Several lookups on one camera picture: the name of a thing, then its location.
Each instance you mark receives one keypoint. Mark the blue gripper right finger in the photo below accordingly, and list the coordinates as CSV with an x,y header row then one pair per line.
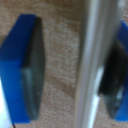
x,y
118,76

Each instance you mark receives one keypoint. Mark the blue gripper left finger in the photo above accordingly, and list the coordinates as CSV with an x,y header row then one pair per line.
x,y
20,70

